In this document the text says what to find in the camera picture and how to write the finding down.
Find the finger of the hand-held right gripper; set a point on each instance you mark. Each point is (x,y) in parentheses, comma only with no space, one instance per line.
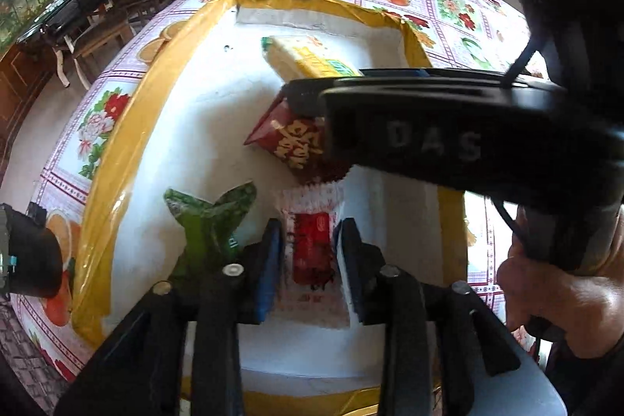
(399,73)
(304,97)

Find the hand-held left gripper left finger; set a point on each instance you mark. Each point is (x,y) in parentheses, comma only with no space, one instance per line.
(270,272)

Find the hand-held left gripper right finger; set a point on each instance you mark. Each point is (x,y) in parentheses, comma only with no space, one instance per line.
(345,260)

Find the white red snack packet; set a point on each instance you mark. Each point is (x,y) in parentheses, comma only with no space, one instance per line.
(312,245)

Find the red snack packet gold print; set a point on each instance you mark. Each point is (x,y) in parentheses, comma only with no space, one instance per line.
(292,138)

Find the white foam box yellow tape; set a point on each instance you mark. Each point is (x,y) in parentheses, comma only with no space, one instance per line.
(195,114)

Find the person's right hand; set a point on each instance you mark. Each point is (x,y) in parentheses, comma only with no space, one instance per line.
(560,304)

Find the yellow cracker packet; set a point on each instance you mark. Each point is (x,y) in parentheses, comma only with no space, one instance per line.
(297,55)

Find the bright green snack packet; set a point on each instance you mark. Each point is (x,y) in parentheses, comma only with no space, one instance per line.
(204,226)

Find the black cylindrical device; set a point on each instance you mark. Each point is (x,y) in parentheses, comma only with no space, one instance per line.
(34,250)

